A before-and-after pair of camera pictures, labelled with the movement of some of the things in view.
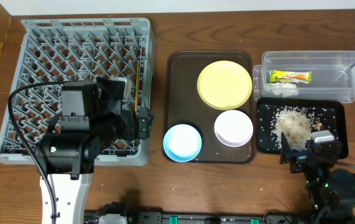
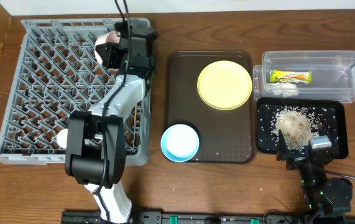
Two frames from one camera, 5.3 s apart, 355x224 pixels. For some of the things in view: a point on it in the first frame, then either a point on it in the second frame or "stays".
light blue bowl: [182, 142] stays
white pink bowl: [233, 129] to [112, 37]
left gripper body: [143, 122] to [109, 54]
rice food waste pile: [296, 123] stays
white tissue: [286, 89] stays
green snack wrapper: [285, 76] stays
